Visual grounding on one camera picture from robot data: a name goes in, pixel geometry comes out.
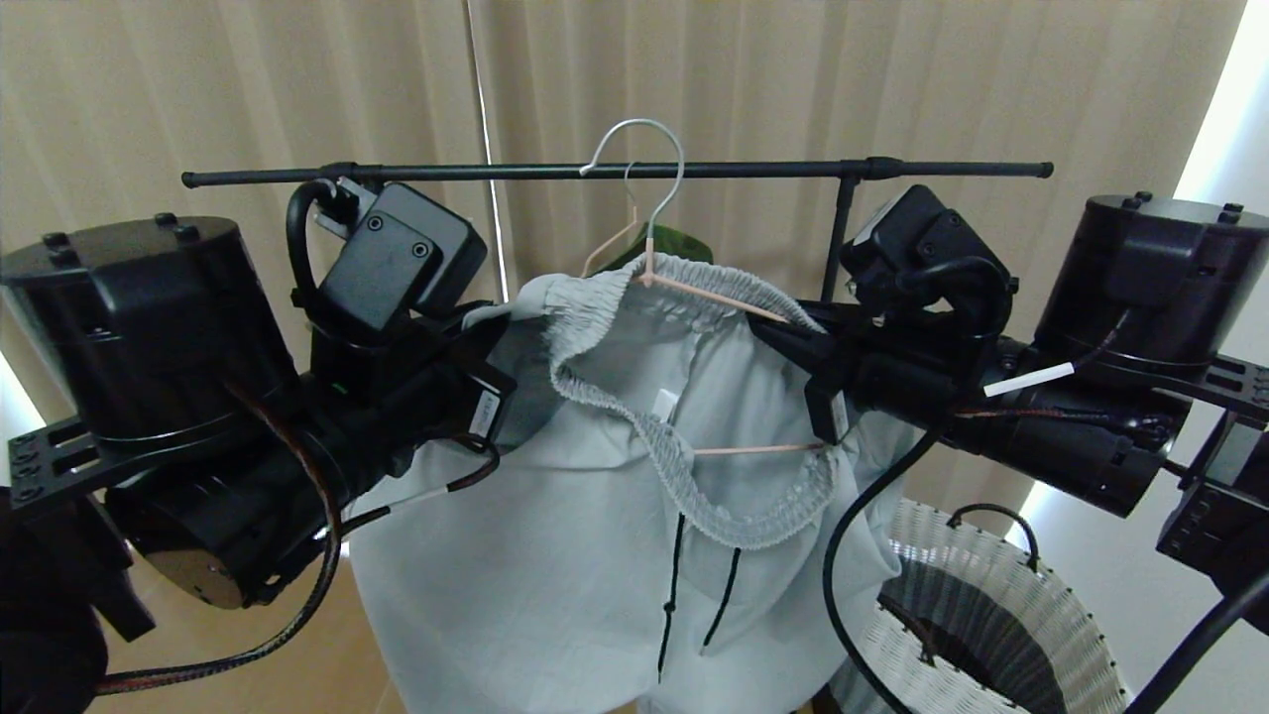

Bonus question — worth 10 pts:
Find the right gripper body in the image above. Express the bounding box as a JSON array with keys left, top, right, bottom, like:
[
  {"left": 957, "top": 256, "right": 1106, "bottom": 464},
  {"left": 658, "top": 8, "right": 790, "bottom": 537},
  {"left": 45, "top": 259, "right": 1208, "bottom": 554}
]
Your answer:
[{"left": 805, "top": 327, "right": 1193, "bottom": 520}]

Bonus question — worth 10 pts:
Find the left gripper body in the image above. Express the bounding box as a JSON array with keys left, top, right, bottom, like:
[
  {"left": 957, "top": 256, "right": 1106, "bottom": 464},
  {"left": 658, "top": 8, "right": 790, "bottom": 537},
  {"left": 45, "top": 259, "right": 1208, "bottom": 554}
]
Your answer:
[{"left": 104, "top": 317, "right": 519, "bottom": 610}]

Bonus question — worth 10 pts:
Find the pale grey garment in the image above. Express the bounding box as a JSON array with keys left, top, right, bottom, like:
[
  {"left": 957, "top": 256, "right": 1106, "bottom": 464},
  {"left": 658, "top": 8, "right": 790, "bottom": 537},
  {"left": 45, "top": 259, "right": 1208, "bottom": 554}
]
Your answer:
[{"left": 345, "top": 253, "right": 928, "bottom": 714}]

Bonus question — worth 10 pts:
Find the pink clothes hanger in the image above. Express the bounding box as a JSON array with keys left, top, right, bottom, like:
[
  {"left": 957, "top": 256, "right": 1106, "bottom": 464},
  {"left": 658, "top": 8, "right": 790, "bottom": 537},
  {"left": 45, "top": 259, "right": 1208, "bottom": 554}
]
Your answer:
[
  {"left": 580, "top": 159, "right": 645, "bottom": 279},
  {"left": 579, "top": 118, "right": 829, "bottom": 458}
]

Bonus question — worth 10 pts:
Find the green printed shirt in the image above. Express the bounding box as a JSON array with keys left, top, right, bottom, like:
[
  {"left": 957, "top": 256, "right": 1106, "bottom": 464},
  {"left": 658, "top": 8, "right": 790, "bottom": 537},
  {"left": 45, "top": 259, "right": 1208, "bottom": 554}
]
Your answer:
[{"left": 605, "top": 224, "right": 715, "bottom": 271}]

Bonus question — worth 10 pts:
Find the white laundry basket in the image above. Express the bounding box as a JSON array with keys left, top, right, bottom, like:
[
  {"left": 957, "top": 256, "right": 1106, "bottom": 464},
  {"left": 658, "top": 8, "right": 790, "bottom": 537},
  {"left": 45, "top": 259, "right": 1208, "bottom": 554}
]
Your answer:
[{"left": 833, "top": 499, "right": 1131, "bottom": 714}]

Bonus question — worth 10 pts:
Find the black clothes rack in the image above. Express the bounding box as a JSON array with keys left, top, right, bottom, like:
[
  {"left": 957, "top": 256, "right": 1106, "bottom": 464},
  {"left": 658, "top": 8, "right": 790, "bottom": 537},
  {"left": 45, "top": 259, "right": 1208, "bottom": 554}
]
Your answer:
[{"left": 181, "top": 156, "right": 1055, "bottom": 304}]

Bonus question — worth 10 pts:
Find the beige curtain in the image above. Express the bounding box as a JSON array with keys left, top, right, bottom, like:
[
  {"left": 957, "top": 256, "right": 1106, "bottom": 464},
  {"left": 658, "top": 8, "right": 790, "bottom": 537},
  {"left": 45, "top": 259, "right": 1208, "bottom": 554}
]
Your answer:
[{"left": 0, "top": 0, "right": 1250, "bottom": 517}]

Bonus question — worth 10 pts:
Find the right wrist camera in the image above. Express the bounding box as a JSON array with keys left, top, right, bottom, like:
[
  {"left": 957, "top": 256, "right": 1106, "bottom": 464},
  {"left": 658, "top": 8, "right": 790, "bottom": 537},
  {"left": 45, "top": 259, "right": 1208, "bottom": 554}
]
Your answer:
[{"left": 840, "top": 184, "right": 1017, "bottom": 333}]

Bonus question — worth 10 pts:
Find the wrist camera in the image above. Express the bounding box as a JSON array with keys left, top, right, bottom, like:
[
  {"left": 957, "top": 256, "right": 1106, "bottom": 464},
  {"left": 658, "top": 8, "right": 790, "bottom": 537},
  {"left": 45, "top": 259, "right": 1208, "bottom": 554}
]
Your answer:
[
  {"left": 840, "top": 184, "right": 1017, "bottom": 333},
  {"left": 312, "top": 181, "right": 490, "bottom": 383}
]

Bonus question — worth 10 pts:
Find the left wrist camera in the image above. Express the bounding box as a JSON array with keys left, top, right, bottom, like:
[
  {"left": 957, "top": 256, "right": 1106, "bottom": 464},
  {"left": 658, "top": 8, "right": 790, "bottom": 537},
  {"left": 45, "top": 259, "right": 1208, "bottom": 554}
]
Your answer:
[{"left": 312, "top": 181, "right": 490, "bottom": 383}]

